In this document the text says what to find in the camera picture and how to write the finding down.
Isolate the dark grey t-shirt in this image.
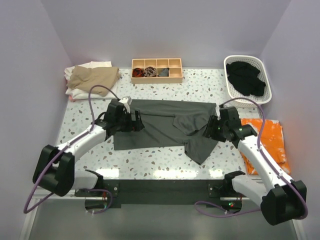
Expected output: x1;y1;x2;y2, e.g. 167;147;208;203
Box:
113;99;218;165

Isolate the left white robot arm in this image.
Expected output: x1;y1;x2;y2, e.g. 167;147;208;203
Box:
32;97;144;197

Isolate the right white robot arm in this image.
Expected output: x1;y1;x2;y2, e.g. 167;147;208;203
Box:
203;105;308;226

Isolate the orange tie-dye folded shirt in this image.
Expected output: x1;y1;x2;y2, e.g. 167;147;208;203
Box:
240;118;291;175

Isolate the white folded shirt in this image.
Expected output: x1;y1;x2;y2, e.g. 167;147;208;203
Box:
64;61;115;102

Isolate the orange black rolled item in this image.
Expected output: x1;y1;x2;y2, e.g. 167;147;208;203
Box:
132;67;144;78

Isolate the black garment in basket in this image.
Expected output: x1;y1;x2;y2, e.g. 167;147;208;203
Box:
226;61;266;97

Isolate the beige folded shirt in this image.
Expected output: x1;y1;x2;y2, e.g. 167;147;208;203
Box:
67;65;120;93

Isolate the brown patterned rolled item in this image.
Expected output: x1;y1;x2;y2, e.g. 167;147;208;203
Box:
144;66;157;78

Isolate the dark grey folded item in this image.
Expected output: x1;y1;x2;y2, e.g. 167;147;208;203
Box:
157;67;170;78

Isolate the wooden compartment tray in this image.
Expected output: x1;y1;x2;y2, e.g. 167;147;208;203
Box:
131;58;183;84

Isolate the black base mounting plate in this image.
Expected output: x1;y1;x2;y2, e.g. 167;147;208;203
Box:
74;179;244;212

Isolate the white perforated laundry basket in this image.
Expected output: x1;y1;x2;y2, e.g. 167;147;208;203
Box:
223;55;272;105

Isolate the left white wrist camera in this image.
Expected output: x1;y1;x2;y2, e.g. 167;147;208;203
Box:
119;96;132;112

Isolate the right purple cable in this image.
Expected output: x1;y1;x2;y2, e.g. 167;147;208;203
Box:
194;97;309;218

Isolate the purple cable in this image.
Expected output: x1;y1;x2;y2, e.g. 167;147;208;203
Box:
23;85;121;215
194;97;309;218

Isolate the aluminium rail frame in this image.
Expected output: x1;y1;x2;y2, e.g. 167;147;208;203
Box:
20;192;304;240

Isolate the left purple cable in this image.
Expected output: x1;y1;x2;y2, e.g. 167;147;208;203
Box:
23;85;121;215

